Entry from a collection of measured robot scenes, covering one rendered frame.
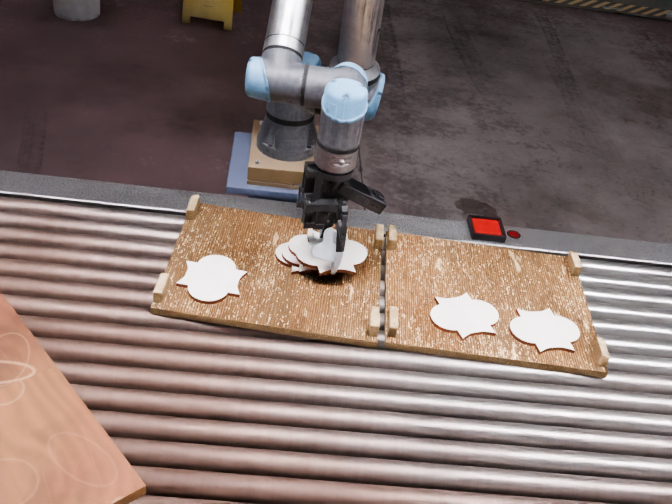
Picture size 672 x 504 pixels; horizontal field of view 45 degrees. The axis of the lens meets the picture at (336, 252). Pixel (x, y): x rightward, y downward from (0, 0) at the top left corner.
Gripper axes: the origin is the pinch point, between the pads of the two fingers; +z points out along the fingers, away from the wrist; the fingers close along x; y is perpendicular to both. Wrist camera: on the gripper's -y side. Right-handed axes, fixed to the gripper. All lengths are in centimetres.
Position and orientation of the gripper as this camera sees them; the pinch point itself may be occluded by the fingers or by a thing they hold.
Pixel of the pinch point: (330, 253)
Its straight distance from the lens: 158.8
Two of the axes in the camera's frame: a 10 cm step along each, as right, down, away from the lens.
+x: 2.2, 6.1, -7.6
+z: -1.4, 7.9, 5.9
